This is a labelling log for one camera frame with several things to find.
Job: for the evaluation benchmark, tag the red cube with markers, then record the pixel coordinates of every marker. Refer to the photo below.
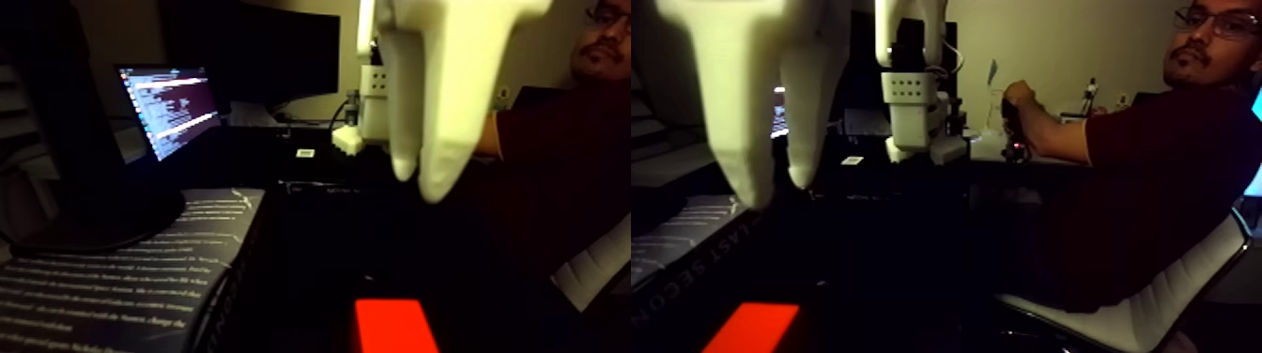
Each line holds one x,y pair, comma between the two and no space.
394,327

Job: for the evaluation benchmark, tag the dark leader arm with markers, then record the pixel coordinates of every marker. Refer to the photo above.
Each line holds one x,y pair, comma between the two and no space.
1014,138

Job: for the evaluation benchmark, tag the person's hand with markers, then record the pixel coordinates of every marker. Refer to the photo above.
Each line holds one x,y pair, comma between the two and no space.
1020,96

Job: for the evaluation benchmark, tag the small white tag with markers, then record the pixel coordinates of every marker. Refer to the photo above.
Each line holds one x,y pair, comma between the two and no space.
306,153

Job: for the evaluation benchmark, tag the black box, white print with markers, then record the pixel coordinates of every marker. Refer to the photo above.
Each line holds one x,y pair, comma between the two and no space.
335,187

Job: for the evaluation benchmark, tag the white paper stack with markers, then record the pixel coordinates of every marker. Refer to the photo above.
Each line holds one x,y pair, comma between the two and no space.
251,113

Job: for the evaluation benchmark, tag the wide black monitor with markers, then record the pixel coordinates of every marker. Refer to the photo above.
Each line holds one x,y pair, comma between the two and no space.
256,49

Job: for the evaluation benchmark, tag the open laptop, lit screen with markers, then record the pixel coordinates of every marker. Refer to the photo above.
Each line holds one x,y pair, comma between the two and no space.
173,104

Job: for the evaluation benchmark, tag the black book, white text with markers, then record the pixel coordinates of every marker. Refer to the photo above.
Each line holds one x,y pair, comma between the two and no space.
99,286

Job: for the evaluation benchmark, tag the white desk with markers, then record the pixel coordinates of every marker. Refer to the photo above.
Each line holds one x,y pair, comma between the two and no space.
986,158

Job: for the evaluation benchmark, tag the small figurine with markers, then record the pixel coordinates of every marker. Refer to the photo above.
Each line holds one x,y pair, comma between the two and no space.
1089,97

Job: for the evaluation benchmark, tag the white chair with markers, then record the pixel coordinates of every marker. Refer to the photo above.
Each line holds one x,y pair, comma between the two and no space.
1134,320

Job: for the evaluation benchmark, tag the person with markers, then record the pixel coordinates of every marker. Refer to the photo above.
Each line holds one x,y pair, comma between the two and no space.
1173,168

